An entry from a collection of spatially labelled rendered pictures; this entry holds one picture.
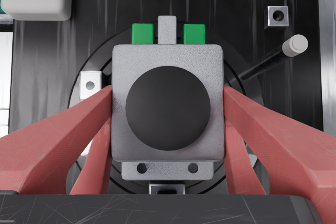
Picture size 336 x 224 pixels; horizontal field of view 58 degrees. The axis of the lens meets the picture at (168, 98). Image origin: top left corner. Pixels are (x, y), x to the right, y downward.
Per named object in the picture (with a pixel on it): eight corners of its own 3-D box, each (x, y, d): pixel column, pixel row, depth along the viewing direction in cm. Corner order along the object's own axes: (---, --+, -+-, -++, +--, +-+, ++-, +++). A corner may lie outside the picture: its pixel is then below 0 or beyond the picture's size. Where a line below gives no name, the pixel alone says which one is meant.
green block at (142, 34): (156, 63, 21) (153, 44, 16) (139, 63, 21) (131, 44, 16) (156, 46, 21) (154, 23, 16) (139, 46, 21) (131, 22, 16)
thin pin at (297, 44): (251, 80, 21) (309, 52, 13) (240, 80, 21) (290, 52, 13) (251, 69, 21) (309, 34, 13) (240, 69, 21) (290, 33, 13)
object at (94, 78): (106, 102, 21) (101, 101, 19) (84, 102, 21) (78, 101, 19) (106, 74, 21) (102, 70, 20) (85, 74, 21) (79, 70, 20)
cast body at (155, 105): (206, 171, 17) (233, 202, 10) (128, 172, 17) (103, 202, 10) (204, 27, 18) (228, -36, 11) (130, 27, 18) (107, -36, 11)
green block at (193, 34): (196, 63, 21) (205, 45, 16) (179, 63, 21) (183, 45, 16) (196, 46, 21) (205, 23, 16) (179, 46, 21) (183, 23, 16)
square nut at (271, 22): (284, 30, 24) (289, 26, 23) (263, 30, 24) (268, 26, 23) (283, 10, 24) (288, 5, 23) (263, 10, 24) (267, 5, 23)
